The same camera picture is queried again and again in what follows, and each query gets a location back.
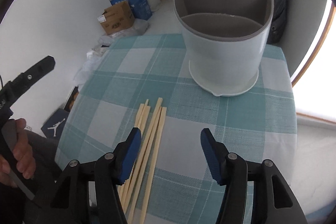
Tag bamboo chopstick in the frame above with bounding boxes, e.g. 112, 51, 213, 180
125, 97, 163, 223
139, 107, 167, 224
117, 103, 147, 185
120, 105, 152, 212

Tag person's left hand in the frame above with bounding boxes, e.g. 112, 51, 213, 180
1, 118, 36, 188

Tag blue Jordan shoe box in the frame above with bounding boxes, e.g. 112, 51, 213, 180
41, 109, 69, 140

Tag teal checkered tablecloth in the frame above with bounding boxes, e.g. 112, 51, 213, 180
55, 34, 297, 223

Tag white plastic bags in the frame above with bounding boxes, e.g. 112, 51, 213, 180
73, 19, 149, 86

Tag brown cardboard box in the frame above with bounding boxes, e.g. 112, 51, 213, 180
97, 1, 135, 35

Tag blue cardboard box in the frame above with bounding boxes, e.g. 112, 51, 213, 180
110, 0, 152, 20

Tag white grey utensil holder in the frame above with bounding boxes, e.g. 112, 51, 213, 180
174, 0, 274, 97

